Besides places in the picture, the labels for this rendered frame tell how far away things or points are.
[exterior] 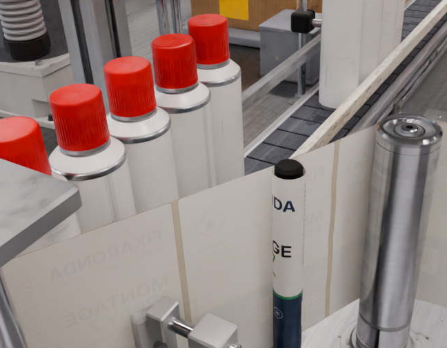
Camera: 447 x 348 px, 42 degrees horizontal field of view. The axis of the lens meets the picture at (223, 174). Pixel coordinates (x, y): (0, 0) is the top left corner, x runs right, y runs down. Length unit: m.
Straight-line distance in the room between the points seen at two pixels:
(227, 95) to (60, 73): 0.46
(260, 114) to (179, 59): 0.47
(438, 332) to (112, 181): 0.28
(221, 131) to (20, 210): 0.36
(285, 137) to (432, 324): 0.32
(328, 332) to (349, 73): 0.39
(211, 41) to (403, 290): 0.24
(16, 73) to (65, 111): 0.56
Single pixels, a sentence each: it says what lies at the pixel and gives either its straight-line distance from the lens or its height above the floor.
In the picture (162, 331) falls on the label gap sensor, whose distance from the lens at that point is 0.32.
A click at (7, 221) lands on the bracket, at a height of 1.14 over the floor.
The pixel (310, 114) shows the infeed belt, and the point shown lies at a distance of 0.79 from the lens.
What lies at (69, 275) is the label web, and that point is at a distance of 0.30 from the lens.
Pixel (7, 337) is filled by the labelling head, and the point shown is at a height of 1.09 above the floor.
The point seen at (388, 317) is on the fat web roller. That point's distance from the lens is 0.43.
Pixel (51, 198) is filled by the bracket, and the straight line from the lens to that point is 0.17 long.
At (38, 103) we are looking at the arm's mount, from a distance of 0.93.
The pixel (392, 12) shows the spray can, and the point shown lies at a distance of 0.88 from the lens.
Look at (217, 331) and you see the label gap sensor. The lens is 0.30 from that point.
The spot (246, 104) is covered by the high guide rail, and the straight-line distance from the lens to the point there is 0.64.
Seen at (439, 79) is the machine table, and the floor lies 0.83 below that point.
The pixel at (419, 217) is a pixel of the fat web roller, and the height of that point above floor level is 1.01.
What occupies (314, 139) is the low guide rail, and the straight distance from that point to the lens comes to 0.65.
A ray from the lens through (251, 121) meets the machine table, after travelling 0.88.
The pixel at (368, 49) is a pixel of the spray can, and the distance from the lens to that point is 0.83.
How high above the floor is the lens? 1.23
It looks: 32 degrees down
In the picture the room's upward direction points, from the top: 4 degrees counter-clockwise
